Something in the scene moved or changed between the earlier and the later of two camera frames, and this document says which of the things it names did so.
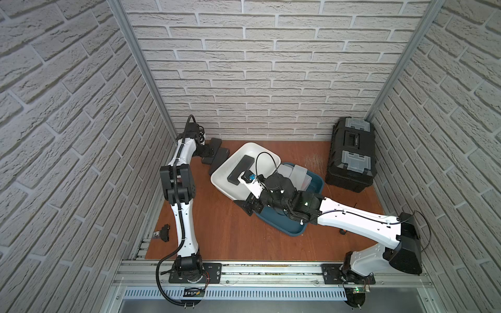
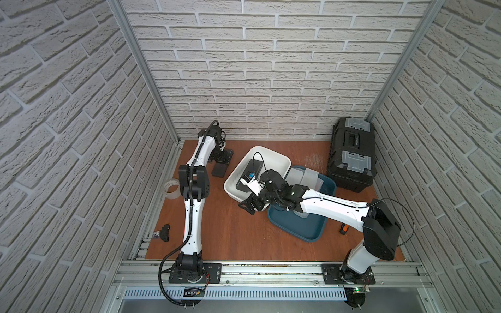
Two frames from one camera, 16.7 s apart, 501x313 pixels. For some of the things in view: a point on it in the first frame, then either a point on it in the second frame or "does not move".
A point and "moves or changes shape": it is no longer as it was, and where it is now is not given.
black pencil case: x=244 y=164 to x=253 y=165
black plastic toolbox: x=352 y=163 does not move
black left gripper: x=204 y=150 to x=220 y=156
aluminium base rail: x=150 y=275 does not move
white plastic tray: x=267 y=162 moves or changes shape
